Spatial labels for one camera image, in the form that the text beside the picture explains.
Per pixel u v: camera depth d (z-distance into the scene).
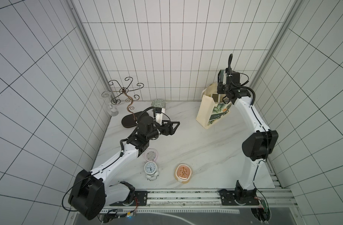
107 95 0.79
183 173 0.79
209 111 0.94
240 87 0.66
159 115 0.68
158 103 1.11
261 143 0.50
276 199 0.73
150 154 0.86
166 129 0.67
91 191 0.40
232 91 0.63
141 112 1.11
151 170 0.79
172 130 0.67
